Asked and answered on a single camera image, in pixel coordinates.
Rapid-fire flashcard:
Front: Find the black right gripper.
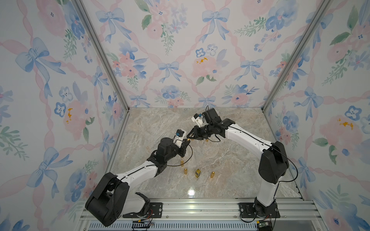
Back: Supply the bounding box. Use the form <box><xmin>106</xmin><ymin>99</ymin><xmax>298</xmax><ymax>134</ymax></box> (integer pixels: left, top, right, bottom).
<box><xmin>186</xmin><ymin>123</ymin><xmax>214</xmax><ymax>139</ymax></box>

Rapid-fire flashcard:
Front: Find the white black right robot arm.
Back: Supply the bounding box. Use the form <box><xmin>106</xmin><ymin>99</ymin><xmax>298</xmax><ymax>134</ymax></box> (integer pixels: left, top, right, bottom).
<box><xmin>188</xmin><ymin>117</ymin><xmax>289</xmax><ymax>208</ymax></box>

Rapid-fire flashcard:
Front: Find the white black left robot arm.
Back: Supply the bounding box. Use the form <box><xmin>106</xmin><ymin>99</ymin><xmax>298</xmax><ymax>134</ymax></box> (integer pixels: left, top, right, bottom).
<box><xmin>85</xmin><ymin>138</ymin><xmax>190</xmax><ymax>227</ymax></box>

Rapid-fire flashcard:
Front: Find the gold square lipstick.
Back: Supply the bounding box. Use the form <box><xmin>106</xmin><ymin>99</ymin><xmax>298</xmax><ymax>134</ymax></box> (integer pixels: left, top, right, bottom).
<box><xmin>195</xmin><ymin>169</ymin><xmax>201</xmax><ymax>178</ymax></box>

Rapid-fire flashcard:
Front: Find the green circuit board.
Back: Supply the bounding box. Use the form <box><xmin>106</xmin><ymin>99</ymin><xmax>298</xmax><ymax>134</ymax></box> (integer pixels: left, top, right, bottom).
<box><xmin>256</xmin><ymin>221</ymin><xmax>273</xmax><ymax>231</ymax></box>

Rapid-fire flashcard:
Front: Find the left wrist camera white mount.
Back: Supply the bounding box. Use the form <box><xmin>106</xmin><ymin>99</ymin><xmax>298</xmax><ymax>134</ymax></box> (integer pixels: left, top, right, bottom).
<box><xmin>173</xmin><ymin>130</ymin><xmax>187</xmax><ymax>148</ymax></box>

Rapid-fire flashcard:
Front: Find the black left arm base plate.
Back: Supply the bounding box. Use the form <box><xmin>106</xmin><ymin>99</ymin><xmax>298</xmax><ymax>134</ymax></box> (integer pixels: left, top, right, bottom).
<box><xmin>122</xmin><ymin>202</ymin><xmax>163</xmax><ymax>219</ymax></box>

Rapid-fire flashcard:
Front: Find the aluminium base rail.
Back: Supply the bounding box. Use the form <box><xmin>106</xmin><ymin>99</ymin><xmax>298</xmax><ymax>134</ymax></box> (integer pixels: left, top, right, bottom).
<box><xmin>77</xmin><ymin>198</ymin><xmax>328</xmax><ymax>231</ymax></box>

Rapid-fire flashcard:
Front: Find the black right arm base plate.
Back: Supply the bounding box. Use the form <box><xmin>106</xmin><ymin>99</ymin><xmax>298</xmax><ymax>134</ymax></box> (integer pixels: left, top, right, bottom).
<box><xmin>238</xmin><ymin>202</ymin><xmax>280</xmax><ymax>218</ymax></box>

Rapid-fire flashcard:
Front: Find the aluminium corner post right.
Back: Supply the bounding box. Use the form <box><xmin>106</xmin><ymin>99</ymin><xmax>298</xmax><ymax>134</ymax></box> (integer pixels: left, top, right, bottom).
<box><xmin>262</xmin><ymin>0</ymin><xmax>332</xmax><ymax>113</ymax></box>

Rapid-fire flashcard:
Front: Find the aluminium corner post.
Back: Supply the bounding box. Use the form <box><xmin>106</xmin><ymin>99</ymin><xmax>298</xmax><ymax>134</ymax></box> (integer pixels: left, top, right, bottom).
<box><xmin>71</xmin><ymin>0</ymin><xmax>130</xmax><ymax>113</ymax></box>
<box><xmin>262</xmin><ymin>0</ymin><xmax>332</xmax><ymax>113</ymax></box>

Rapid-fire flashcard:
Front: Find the aluminium corner post left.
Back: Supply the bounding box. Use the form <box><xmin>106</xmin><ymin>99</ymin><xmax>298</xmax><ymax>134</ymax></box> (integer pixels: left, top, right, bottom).
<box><xmin>71</xmin><ymin>0</ymin><xmax>130</xmax><ymax>113</ymax></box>

